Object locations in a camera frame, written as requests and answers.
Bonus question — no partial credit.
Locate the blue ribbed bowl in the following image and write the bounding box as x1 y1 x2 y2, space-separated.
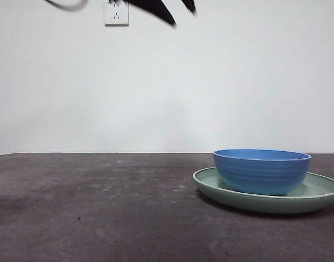
212 148 312 197

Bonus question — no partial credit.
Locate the green round plate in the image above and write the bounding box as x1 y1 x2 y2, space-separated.
192 166 334 215

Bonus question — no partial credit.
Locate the white wall socket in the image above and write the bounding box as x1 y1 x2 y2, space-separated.
104 0 129 27

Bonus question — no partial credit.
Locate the black hanging cable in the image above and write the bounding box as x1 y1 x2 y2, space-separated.
45 0 88 12

